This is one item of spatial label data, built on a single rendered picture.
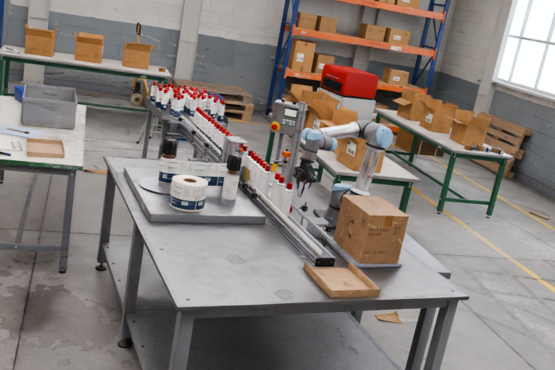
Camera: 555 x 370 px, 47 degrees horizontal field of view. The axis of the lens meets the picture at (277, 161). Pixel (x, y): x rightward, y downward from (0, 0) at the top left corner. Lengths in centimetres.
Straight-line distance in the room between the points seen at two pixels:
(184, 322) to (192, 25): 880
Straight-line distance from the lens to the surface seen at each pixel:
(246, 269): 309
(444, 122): 836
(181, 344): 282
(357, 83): 931
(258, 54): 1153
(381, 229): 336
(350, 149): 554
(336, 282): 314
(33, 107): 525
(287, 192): 366
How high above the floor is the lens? 211
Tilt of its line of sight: 15 degrees down
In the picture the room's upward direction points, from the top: 10 degrees clockwise
